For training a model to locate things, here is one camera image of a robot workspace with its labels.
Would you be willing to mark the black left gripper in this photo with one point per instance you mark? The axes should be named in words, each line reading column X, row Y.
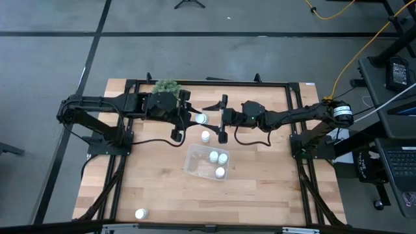
column 182, row 113

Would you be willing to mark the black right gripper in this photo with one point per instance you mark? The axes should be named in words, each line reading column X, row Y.
column 232, row 117

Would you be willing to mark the white ball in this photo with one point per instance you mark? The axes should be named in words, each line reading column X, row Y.
column 220, row 172
column 202, row 118

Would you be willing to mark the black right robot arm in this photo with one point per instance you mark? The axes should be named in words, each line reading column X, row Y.
column 292, row 113

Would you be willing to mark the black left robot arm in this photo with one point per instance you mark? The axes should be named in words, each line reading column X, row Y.
column 97, row 104

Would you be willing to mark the clear plastic basket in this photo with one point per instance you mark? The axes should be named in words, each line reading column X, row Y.
column 198, row 162

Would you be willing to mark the green potted plant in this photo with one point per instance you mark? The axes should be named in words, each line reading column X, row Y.
column 167, row 86

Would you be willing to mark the black tripod stand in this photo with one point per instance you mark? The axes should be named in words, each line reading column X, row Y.
column 190, row 2

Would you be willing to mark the white paper sheet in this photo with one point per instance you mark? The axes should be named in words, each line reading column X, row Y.
column 344, row 156

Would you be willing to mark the black bag white lettering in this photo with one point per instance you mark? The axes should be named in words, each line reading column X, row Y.
column 365, row 169

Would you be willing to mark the black side desk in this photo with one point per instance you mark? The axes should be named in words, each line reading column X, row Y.
column 377, row 84

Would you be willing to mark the black caster wheel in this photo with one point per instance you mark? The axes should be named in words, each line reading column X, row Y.
column 378, row 204

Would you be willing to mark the black furniture foot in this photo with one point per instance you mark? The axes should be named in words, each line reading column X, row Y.
column 9, row 149

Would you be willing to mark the black power adapter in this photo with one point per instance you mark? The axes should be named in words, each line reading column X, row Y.
column 397, row 74

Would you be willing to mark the dark laptop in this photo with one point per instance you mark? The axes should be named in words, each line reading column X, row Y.
column 401, row 165

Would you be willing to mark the black desk leg beam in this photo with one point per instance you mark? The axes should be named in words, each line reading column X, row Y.
column 396, row 47

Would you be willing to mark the black metal table frame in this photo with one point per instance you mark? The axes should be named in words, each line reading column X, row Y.
column 211, row 83

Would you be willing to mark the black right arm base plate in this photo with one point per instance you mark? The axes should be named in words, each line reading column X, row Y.
column 295, row 152

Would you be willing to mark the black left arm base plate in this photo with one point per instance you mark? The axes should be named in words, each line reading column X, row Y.
column 97, row 148

